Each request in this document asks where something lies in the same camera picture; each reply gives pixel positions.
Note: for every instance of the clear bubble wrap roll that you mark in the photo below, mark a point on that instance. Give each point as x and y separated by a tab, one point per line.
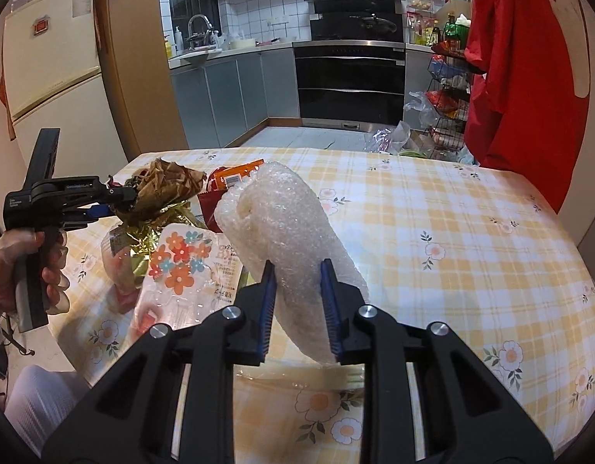
288	232

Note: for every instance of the black built-in oven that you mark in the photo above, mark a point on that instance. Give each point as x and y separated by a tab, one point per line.
350	82

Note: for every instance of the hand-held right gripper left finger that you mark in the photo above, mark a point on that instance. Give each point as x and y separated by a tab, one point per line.
267	299

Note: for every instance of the floral clear plastic bag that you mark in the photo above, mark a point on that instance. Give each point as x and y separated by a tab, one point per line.
181	256

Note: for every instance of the red foil packet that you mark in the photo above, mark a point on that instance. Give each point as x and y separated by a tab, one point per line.
211	208

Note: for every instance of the paper note on refrigerator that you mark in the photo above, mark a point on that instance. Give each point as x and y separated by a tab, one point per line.
82	1

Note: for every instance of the cream refrigerator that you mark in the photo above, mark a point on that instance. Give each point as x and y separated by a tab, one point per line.
51	87

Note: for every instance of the red hanging cloth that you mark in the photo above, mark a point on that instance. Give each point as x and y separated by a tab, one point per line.
525	82

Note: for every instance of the grey kitchen cabinets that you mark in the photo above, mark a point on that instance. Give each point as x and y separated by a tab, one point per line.
239	92

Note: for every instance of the group of condiment bottles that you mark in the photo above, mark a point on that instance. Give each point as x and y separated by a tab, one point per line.
433	24

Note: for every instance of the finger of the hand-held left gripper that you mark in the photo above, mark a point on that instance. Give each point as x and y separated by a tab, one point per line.
118	194
100	211

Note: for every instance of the black range hood stove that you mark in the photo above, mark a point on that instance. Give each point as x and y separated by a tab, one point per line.
355	14

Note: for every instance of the person's grey trouser leg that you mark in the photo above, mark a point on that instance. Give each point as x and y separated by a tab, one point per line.
41	406

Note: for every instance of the yellow bottle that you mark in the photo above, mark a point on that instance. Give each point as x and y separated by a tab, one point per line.
169	48

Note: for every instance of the gold foil wrapper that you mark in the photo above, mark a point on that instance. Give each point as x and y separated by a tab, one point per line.
147	236

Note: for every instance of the orange snack packet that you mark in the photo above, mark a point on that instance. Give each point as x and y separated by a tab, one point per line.
234	174

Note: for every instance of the clear plastic packaging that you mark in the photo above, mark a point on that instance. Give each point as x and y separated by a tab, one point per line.
118	261

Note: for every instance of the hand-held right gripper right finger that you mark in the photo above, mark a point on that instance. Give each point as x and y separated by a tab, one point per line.
329	299

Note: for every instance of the person's left hand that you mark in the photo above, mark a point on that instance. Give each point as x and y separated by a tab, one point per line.
7	270

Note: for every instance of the red fridge magnet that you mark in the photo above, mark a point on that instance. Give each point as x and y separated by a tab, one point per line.
41	26

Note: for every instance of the chrome sink faucet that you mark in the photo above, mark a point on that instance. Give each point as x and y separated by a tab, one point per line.
199	26

